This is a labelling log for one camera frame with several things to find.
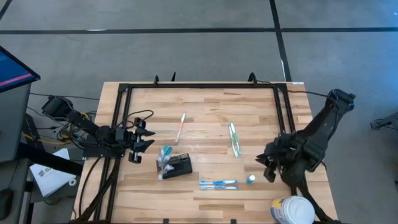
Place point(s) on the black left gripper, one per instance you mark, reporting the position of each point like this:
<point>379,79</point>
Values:
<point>132,140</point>

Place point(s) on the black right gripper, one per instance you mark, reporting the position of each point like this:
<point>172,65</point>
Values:
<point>280,152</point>

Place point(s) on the bundle of packaged toothbrushes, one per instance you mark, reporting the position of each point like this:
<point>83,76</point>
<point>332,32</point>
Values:
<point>161,155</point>

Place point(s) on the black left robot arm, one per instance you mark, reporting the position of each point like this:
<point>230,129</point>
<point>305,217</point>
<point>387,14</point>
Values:
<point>84,123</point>

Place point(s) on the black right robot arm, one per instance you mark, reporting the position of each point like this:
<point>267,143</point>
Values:
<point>326,118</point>

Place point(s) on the orange white toothbrush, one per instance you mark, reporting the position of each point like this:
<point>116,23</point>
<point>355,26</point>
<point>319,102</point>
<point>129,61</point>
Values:
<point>181,126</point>

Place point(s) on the blue white toothbrush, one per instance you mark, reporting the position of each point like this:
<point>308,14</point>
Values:
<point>217,187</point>
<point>217,182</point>

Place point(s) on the white lidded canister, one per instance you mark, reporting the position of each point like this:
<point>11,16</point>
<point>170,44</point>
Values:
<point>293,210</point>

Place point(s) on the white tape roll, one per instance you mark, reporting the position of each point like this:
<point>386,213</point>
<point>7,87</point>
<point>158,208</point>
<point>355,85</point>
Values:
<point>72,182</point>

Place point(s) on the black desk beam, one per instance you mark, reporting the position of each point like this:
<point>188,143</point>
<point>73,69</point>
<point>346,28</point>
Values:
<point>49,160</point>

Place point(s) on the white paper booklet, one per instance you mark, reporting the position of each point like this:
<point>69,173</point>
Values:
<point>51,174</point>

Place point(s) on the blue screen monitor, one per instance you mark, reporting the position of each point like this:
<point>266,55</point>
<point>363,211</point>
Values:
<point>12,70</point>

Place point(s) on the black computer mouse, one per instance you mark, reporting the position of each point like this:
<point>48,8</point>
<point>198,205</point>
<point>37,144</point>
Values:
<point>5,202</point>

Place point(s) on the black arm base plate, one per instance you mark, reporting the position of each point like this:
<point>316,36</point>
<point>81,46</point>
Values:
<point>102,152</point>

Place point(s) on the black frame clamp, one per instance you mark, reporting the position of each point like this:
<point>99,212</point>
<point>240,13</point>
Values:
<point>156,80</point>
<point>252,77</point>

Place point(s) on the black pointed bracket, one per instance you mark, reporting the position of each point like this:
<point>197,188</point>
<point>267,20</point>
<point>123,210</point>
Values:
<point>173,77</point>

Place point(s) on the black edge bracket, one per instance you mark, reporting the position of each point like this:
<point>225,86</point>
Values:
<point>166,221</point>
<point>233,221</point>

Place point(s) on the black table frame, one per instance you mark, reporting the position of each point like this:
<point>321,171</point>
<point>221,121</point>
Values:
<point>202,85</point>

